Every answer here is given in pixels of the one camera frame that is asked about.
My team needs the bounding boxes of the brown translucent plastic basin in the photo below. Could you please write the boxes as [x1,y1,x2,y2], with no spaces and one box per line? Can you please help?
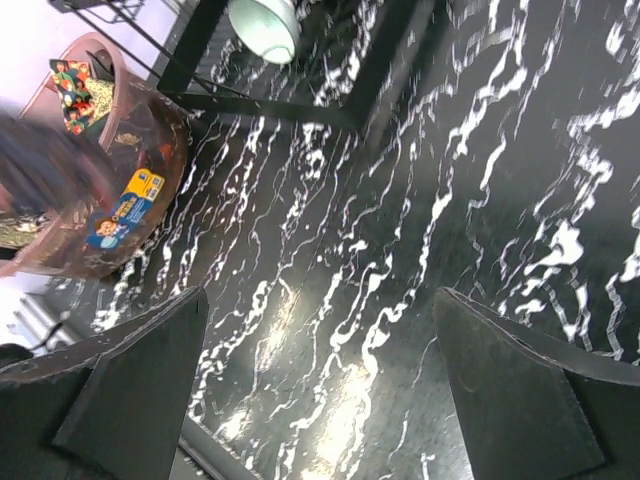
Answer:
[1,33,188,279]

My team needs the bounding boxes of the black wire dish rack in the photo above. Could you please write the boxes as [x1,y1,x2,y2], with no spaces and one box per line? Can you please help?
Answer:
[50,1,447,131]

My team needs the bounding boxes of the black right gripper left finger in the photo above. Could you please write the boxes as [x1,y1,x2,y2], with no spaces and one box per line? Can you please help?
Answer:
[1,287,208,479]

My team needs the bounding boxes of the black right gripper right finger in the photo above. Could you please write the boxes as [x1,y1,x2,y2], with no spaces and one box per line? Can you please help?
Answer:
[433,288,639,479]

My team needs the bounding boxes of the pale green ceramic bowl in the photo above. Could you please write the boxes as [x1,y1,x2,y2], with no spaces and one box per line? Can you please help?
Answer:
[227,0,301,65]

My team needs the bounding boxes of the colourful cartoon pattern tie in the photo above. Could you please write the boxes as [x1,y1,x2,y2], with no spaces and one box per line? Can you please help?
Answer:
[49,59,95,135]

